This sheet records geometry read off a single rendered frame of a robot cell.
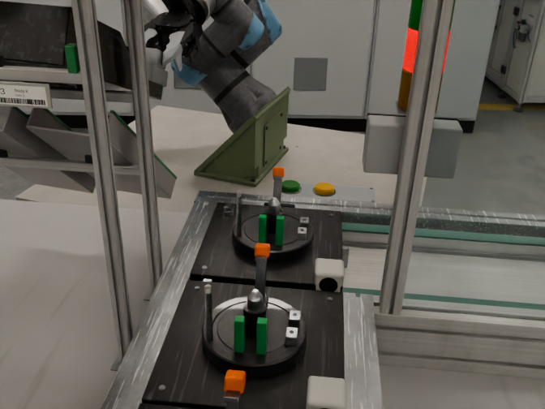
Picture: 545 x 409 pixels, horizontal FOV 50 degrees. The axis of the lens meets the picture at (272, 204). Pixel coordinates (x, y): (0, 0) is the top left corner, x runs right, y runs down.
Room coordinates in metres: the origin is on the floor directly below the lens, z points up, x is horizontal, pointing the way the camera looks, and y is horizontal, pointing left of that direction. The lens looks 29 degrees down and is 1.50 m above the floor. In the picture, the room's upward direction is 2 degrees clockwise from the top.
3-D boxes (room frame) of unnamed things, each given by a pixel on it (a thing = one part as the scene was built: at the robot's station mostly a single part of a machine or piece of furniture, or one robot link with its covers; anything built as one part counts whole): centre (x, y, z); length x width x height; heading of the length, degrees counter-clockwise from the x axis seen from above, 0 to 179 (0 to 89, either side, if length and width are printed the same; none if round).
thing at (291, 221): (0.85, 0.00, 0.98); 0.14 x 0.14 x 0.02
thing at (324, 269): (0.75, -0.09, 0.97); 0.05 x 0.05 x 0.04; 85
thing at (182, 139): (1.38, 0.07, 0.84); 0.90 x 0.70 x 0.03; 73
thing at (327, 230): (0.85, 0.00, 0.96); 0.24 x 0.24 x 0.02; 85
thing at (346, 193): (1.06, -0.11, 0.93); 0.21 x 0.07 x 0.06; 85
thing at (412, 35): (0.72, -0.18, 1.33); 0.05 x 0.05 x 0.05
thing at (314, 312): (0.60, 0.02, 1.01); 0.24 x 0.24 x 0.13; 85
